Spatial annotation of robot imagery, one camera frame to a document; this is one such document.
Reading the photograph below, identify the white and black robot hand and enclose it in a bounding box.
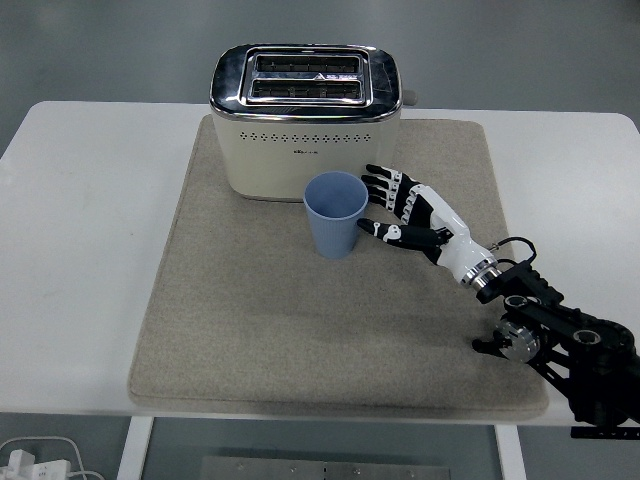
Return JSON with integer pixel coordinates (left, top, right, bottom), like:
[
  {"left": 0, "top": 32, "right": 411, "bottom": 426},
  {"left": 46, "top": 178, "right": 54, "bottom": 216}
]
[{"left": 356, "top": 163, "right": 497, "bottom": 285}]

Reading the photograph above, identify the light blue ribbed cup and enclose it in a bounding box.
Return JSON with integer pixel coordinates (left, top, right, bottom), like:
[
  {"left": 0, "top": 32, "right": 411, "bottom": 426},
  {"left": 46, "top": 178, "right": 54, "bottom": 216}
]
[{"left": 302, "top": 170, "right": 370, "bottom": 261}]

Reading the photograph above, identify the cream and chrome toaster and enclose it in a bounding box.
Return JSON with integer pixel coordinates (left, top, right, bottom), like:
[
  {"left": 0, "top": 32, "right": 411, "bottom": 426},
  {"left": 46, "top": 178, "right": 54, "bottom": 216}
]
[{"left": 208, "top": 43, "right": 418, "bottom": 204}]

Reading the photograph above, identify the white table leg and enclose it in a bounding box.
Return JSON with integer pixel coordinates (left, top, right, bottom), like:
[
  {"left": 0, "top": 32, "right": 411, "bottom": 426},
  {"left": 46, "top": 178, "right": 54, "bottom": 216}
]
[
  {"left": 494, "top": 424, "right": 529, "bottom": 480},
  {"left": 115, "top": 415, "right": 156, "bottom": 480}
]

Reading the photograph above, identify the beige fabric table mat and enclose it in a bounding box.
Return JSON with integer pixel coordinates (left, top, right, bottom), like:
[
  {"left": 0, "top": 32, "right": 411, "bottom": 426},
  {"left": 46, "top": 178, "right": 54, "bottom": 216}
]
[{"left": 127, "top": 117, "right": 550, "bottom": 420}]

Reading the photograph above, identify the black table control panel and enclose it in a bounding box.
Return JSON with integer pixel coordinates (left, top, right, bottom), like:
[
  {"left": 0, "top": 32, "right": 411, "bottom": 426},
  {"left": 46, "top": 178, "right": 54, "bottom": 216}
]
[{"left": 571, "top": 423, "right": 640, "bottom": 440}]

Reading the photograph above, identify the grey metal plate with screws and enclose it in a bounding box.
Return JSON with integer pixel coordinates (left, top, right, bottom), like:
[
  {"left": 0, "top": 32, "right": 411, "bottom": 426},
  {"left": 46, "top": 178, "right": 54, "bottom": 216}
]
[{"left": 199, "top": 455, "right": 454, "bottom": 480}]

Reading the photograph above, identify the white power strip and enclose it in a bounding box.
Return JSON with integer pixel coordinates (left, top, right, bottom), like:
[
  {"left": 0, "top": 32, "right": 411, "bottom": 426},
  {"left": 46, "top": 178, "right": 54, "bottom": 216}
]
[{"left": 0, "top": 448, "right": 71, "bottom": 480}]

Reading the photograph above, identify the white power cable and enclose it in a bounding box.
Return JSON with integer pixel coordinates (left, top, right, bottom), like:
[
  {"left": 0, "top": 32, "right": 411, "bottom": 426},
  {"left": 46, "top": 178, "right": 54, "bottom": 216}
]
[{"left": 0, "top": 435, "right": 106, "bottom": 480}]

